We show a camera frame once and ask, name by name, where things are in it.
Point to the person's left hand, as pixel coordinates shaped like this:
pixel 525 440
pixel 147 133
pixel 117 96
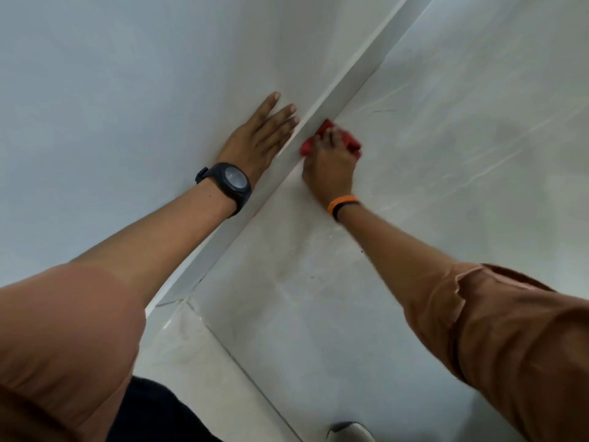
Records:
pixel 247 143

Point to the person's right hand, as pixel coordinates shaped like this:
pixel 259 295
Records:
pixel 329 170

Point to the person's left fingers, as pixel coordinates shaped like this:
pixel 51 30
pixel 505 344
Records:
pixel 276 117

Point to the person's right fingers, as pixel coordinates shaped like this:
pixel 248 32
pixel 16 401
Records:
pixel 332 138

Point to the red cleaning cloth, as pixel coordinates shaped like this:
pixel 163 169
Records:
pixel 324 127

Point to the person's left forearm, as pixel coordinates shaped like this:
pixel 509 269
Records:
pixel 175 230

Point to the person's right forearm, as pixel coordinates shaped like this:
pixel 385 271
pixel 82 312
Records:
pixel 395 250

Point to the white skirting board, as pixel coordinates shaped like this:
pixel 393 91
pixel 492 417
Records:
pixel 350 81

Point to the orange and black wristband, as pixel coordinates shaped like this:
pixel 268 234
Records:
pixel 339 202

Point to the black wrist watch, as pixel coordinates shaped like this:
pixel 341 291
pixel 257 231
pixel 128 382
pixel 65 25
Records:
pixel 232 179

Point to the grey and white shoe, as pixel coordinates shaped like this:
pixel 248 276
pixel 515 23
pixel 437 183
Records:
pixel 349 432

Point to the brown shirt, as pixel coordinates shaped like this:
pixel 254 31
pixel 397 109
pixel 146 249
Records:
pixel 69 340

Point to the black trousers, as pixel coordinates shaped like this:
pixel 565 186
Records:
pixel 152 416

